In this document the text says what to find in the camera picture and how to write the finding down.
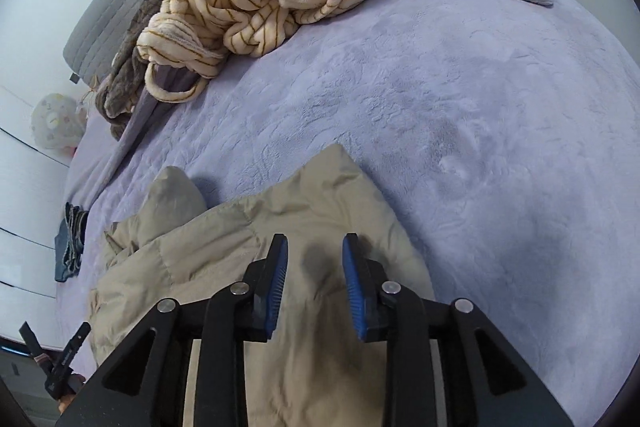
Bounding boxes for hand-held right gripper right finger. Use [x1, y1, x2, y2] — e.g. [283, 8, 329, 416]
[341, 233, 573, 427]

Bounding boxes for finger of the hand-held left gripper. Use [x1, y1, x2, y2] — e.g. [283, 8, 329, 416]
[54, 322, 92, 373]
[19, 322, 45, 358]

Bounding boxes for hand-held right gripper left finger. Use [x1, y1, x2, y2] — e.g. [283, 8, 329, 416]
[55, 233, 290, 427]

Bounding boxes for beige puffer jacket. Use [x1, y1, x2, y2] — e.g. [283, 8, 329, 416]
[89, 143, 436, 427]

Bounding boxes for folded blue jeans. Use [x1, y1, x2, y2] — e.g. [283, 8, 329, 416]
[54, 203, 90, 283]

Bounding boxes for white wardrobe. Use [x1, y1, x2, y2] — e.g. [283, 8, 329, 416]
[0, 84, 71, 343]

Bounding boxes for bed with lavender cover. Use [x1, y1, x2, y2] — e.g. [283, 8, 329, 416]
[55, 0, 640, 427]

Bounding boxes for brown fleece robe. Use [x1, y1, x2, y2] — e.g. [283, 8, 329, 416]
[95, 0, 206, 142]

